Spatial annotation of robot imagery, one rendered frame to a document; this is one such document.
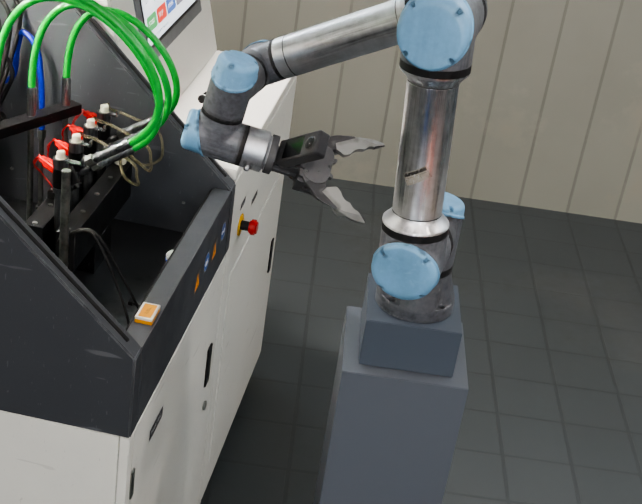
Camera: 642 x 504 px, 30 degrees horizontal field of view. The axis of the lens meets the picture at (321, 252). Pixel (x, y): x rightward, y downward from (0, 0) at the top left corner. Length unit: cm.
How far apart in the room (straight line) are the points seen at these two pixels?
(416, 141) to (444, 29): 20
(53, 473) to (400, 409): 65
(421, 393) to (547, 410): 147
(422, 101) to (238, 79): 32
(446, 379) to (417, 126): 55
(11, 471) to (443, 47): 102
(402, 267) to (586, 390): 189
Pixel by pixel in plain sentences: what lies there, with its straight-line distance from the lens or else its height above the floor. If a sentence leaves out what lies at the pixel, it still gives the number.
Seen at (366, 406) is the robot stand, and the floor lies 73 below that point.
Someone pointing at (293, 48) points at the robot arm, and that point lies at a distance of 210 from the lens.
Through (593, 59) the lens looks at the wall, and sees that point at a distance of 471.
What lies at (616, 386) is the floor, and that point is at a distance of 389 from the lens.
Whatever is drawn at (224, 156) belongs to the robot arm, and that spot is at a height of 117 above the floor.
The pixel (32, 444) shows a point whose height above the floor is 73.
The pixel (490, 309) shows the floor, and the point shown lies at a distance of 412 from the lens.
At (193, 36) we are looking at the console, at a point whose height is 107.
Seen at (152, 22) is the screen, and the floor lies 119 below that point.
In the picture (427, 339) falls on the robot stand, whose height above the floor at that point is 88.
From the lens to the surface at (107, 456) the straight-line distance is 204.
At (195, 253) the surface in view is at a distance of 222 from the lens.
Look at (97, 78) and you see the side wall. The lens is 246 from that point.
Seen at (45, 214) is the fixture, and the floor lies 98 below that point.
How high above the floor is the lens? 204
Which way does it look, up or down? 29 degrees down
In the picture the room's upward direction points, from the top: 9 degrees clockwise
